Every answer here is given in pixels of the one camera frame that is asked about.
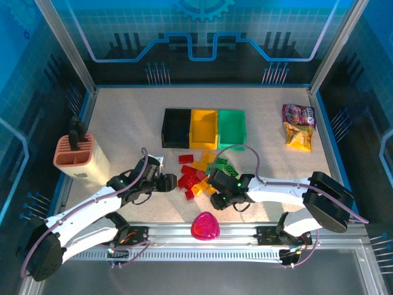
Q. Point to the green lego brick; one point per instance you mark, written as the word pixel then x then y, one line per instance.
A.
pixel 221 162
pixel 213 168
pixel 231 171

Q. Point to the purple snack bag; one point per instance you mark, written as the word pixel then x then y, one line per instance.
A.
pixel 299 114

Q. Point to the green plastic bin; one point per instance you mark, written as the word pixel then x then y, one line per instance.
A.
pixel 231 146

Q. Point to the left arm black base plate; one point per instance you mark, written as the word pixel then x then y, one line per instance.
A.
pixel 139 233

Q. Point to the yellow plastic bin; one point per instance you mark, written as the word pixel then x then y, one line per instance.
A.
pixel 202 146

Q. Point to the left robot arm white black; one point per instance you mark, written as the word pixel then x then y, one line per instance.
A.
pixel 86 212

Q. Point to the red lego brick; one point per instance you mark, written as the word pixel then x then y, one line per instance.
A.
pixel 190 195
pixel 190 170
pixel 184 182
pixel 201 175
pixel 185 158

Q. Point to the aluminium table side rail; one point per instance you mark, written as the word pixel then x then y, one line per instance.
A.
pixel 317 107
pixel 88 107

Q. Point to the pink triangular plastic container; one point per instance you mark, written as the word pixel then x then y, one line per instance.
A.
pixel 204 227

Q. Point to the yellow snack bag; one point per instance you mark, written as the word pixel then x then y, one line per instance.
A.
pixel 299 138

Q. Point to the yellow lego brick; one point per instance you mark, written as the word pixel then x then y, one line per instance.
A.
pixel 196 188
pixel 213 158
pixel 205 155
pixel 212 191
pixel 204 185
pixel 199 165

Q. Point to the pink cream knife block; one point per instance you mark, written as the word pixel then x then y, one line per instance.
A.
pixel 92 163

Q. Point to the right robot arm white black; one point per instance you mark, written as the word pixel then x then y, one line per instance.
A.
pixel 282 192

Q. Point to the black connector box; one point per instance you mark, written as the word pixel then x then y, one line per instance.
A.
pixel 290 256
pixel 118 255

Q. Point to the aluminium mounting rail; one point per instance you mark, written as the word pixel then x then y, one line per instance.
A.
pixel 172 230

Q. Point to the black plastic bin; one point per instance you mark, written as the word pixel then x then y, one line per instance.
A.
pixel 176 143

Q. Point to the aluminium frame post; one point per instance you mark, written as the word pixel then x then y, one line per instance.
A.
pixel 337 46
pixel 68 46

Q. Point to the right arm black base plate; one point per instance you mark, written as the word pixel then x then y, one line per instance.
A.
pixel 265 235

